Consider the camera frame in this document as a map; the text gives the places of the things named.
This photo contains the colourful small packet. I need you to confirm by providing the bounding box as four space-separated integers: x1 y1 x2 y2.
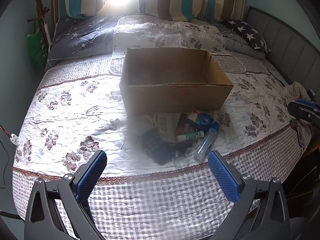
187 109 202 125

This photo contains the grey folded blanket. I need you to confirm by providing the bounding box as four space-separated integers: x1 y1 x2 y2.
220 34 267 60

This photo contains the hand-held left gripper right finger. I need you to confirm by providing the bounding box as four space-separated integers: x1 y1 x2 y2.
207 150 292 240

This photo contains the red white braided cable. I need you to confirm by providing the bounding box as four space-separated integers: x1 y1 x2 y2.
0 124 12 137

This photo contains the black cable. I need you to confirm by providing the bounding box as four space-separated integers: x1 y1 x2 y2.
0 140 11 189

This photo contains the navy star print pillow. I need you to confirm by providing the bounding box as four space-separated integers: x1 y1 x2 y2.
221 19 268 53

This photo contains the white floral bed quilt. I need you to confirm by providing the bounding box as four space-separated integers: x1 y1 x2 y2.
11 52 313 240

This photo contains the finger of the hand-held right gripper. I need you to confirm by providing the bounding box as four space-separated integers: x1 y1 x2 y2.
291 98 320 110
287 102 319 123

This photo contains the beige cloth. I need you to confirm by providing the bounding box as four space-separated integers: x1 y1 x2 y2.
279 81 311 103

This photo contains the purple tag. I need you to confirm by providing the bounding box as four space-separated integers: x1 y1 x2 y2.
290 120 306 148

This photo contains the beige printed paper packet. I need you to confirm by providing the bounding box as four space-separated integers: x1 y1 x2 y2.
155 112 184 143

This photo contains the green and white glue stick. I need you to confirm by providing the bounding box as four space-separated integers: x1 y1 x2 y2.
177 131 203 142

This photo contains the wooden coat rack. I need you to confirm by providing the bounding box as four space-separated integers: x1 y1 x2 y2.
28 0 53 49

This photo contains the folded floral quilt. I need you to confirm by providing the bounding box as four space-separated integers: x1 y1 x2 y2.
112 14 240 58

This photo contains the cardboard box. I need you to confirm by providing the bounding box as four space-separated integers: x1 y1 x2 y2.
119 47 234 117

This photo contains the grey constellation print bedding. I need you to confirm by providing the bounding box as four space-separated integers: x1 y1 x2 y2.
45 14 125 71

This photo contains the dark remote control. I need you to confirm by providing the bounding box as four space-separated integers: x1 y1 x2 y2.
140 129 173 165

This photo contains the black and red box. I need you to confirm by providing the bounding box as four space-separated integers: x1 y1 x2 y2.
175 112 188 133

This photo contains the clear tube with blue cap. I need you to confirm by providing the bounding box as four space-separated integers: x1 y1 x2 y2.
194 121 221 161

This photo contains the green bag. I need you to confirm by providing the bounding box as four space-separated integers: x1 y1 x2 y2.
27 20 50 72

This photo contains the grey padded headboard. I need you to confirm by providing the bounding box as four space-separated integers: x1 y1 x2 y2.
244 6 320 92

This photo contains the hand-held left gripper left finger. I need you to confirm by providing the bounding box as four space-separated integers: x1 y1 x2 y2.
24 149 108 240

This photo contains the clear glass cup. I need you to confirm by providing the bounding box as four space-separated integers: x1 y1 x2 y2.
172 150 190 168

